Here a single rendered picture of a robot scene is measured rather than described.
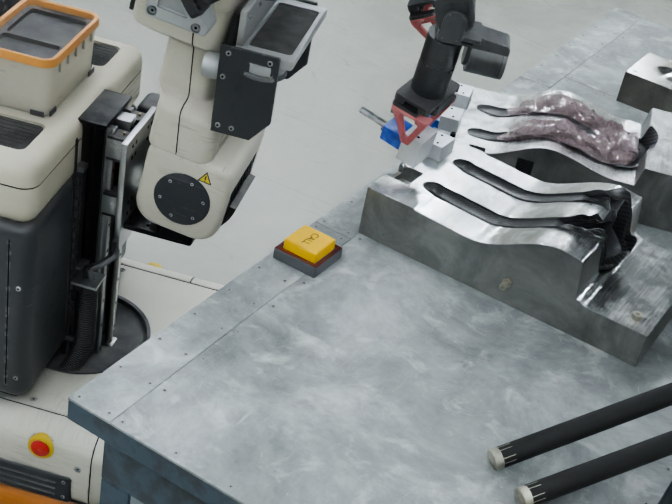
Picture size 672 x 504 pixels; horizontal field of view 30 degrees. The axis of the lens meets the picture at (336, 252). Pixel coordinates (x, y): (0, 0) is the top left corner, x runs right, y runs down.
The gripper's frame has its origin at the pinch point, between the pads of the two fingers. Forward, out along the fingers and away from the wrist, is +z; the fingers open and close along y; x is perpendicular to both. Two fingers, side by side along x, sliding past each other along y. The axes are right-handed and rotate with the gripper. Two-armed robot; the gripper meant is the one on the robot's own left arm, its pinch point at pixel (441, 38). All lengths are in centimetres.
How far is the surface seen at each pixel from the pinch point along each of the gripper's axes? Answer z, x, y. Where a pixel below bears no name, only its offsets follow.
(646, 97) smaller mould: 34, -31, 34
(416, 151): 4.4, -0.2, -36.8
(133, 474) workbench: 15, 32, -99
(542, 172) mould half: 24.0, -14.7, -13.0
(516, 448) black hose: 26, -16, -87
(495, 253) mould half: 18, -11, -49
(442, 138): 9.3, -1.2, -22.9
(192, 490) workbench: 14, 21, -104
